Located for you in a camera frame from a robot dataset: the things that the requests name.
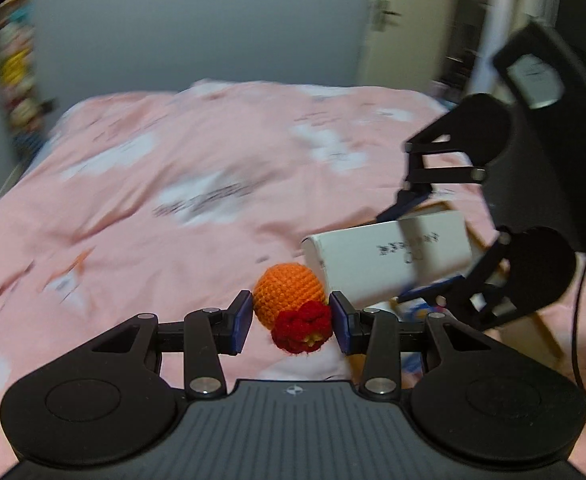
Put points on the pink printed blanket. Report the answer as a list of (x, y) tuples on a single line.
[(148, 185)]

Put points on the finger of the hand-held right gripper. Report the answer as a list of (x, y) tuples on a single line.
[(413, 202), (465, 290)]

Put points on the orange cardboard box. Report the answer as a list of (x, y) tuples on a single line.
[(543, 332)]

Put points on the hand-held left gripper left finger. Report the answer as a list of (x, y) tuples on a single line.
[(243, 322)]

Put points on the cream door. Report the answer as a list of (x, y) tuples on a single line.
[(423, 35)]

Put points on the white long box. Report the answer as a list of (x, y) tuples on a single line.
[(373, 255)]

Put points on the hanging row of plush toys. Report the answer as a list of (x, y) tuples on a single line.
[(15, 65)]

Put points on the orange and red crochet toy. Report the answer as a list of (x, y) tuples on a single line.
[(283, 290)]

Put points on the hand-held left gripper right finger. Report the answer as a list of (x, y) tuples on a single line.
[(340, 322)]

